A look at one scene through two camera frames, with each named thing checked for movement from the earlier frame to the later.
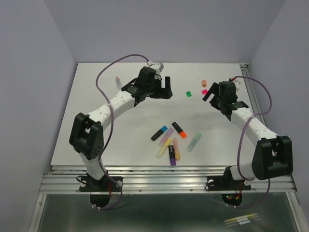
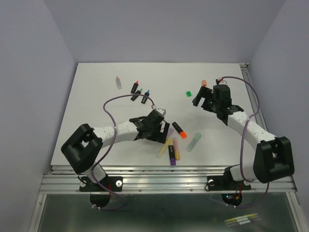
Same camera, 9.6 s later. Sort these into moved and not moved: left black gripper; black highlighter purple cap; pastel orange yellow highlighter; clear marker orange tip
Moved: left black gripper
Not moved: pastel orange yellow highlighter; clear marker orange tip; black highlighter purple cap
